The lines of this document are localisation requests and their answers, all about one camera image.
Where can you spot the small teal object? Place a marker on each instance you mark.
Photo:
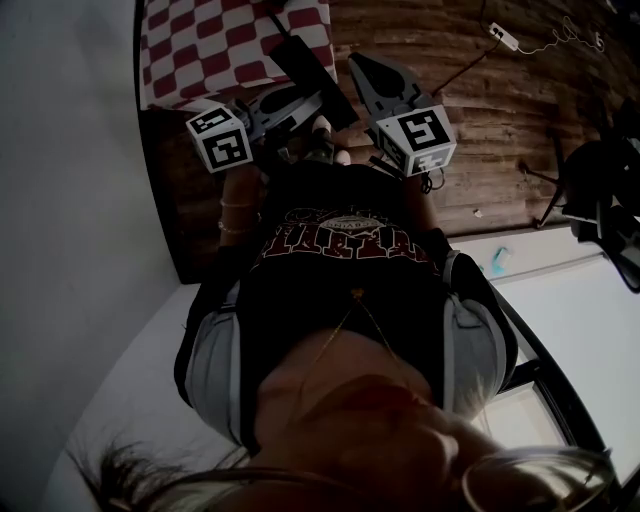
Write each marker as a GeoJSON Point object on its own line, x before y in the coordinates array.
{"type": "Point", "coordinates": [500, 260]}

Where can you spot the black rectangular object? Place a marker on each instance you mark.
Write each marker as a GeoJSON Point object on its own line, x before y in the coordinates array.
{"type": "Point", "coordinates": [312, 75]}

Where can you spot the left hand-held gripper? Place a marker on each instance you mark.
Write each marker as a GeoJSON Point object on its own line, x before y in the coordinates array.
{"type": "Point", "coordinates": [220, 142]}

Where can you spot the grey vest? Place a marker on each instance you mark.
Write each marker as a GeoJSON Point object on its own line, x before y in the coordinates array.
{"type": "Point", "coordinates": [215, 360]}

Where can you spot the red white checkered tablecloth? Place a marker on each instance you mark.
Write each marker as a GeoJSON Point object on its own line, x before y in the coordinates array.
{"type": "Point", "coordinates": [200, 50]}

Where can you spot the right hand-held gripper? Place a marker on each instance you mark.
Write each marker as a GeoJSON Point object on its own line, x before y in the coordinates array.
{"type": "Point", "coordinates": [417, 135]}

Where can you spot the white power strip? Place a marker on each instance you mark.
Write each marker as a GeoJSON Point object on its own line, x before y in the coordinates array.
{"type": "Point", "coordinates": [502, 35]}

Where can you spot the person's legs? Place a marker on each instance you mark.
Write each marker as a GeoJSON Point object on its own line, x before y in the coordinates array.
{"type": "Point", "coordinates": [320, 152]}

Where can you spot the person's left forearm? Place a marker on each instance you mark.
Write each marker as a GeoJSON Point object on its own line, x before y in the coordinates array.
{"type": "Point", "coordinates": [240, 215]}

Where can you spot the black office chair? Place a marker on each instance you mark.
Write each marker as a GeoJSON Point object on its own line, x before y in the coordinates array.
{"type": "Point", "coordinates": [600, 175]}

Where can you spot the black printed t-shirt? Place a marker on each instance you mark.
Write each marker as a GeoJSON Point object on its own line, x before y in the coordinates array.
{"type": "Point", "coordinates": [345, 310]}

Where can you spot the person's face and neck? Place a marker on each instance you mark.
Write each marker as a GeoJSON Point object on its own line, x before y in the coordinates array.
{"type": "Point", "coordinates": [350, 400]}

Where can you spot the person's right forearm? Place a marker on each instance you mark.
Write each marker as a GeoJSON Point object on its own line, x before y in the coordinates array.
{"type": "Point", "coordinates": [422, 205]}

